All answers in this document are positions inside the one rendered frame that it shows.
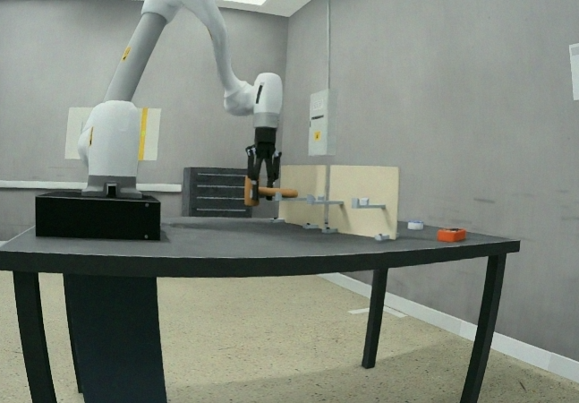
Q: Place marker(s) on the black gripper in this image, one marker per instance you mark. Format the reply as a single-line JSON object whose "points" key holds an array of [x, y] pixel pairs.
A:
{"points": [[264, 148]]}

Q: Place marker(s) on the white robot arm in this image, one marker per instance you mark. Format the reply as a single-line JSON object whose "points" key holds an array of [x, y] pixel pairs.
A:
{"points": [[110, 141]]}

